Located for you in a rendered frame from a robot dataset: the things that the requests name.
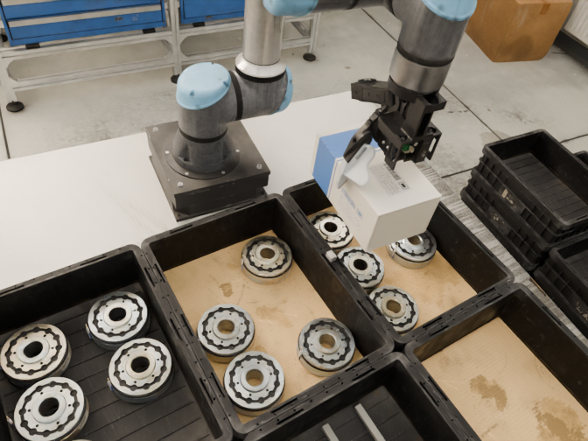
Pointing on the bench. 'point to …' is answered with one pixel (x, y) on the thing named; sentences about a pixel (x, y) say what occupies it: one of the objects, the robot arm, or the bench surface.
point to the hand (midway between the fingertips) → (373, 174)
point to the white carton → (374, 192)
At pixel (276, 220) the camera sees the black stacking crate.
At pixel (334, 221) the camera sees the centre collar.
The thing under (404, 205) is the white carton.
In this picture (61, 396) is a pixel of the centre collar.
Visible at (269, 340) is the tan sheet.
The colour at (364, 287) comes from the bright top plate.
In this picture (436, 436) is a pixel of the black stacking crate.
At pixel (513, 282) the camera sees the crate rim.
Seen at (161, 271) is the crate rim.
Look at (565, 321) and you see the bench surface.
